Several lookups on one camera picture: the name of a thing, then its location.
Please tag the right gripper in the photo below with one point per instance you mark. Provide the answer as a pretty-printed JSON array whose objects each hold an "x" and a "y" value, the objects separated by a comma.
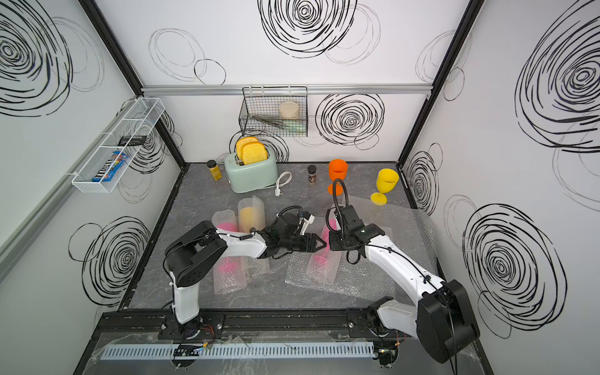
[{"x": 333, "y": 243}]

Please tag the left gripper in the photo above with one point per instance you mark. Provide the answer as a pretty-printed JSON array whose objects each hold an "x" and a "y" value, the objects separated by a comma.
[{"x": 313, "y": 237}]

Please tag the pink glass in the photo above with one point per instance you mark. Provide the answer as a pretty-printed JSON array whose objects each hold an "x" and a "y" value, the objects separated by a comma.
[
  {"x": 228, "y": 273},
  {"x": 323, "y": 265}
]

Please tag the bubble wrap of orange glass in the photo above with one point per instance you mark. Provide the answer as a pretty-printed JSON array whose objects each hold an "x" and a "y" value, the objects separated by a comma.
[{"x": 364, "y": 280}]

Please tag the yellow wine glass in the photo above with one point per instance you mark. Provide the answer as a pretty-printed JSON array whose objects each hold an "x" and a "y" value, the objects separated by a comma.
[{"x": 385, "y": 183}]

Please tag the orange wine glass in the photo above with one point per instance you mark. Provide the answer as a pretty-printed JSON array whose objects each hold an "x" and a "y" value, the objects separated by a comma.
[{"x": 337, "y": 169}]

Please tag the bubble wrap of yellow glass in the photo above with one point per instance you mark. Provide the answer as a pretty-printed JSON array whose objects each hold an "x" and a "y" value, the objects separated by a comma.
[{"x": 409, "y": 229}]

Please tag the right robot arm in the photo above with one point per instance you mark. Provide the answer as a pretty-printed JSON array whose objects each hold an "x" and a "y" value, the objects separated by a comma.
[{"x": 441, "y": 315}]

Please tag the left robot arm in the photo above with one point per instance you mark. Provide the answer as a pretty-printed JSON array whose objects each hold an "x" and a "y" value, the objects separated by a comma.
[{"x": 190, "y": 258}]

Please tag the yellow-orange glass in wrap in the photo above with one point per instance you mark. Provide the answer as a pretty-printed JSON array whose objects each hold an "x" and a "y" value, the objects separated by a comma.
[{"x": 251, "y": 214}]

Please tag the dark spice jar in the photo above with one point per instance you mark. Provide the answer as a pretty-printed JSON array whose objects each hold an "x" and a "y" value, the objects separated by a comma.
[{"x": 312, "y": 174}]

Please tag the mint green toaster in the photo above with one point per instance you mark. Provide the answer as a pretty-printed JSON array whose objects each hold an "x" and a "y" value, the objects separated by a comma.
[{"x": 248, "y": 178}]

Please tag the yellow sponge toast front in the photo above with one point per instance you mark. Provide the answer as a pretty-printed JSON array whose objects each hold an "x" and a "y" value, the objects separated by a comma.
[{"x": 254, "y": 152}]

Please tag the yellow sponge toast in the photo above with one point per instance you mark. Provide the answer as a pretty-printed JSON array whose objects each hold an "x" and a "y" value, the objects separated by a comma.
[
  {"x": 254, "y": 152},
  {"x": 241, "y": 143}
]

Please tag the green item in basket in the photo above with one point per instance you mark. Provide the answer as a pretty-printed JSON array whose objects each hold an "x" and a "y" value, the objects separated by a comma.
[{"x": 295, "y": 127}]

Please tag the yellow spice jar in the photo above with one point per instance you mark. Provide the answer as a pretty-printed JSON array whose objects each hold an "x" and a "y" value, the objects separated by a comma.
[{"x": 214, "y": 170}]

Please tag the yellow sponge toast back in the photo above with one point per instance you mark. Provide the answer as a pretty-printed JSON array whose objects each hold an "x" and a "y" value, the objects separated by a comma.
[{"x": 241, "y": 143}]

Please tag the beige cup in basket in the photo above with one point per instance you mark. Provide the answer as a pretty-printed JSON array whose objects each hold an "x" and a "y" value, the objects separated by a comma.
[{"x": 289, "y": 110}]

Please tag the black small box on shelf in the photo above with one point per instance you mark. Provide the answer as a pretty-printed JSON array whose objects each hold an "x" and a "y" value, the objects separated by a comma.
[{"x": 132, "y": 141}]

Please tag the blue candy packet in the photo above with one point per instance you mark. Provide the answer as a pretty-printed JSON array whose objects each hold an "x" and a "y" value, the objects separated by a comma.
[{"x": 110, "y": 167}]

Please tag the white toaster cable plug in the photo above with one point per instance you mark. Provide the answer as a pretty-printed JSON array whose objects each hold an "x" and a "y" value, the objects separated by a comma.
[{"x": 282, "y": 180}]

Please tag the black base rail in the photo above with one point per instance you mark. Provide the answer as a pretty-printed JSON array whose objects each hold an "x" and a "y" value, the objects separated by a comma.
[{"x": 222, "y": 323}]

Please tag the black wire wall basket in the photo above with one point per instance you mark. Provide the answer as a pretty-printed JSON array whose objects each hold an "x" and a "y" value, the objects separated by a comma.
[{"x": 259, "y": 111}]

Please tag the white slotted cable duct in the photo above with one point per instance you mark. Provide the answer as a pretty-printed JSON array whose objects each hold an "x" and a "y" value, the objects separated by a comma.
[{"x": 301, "y": 350}]

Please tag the white wire wall shelf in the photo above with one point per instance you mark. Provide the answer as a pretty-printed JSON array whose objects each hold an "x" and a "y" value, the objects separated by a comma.
[{"x": 138, "y": 117}]

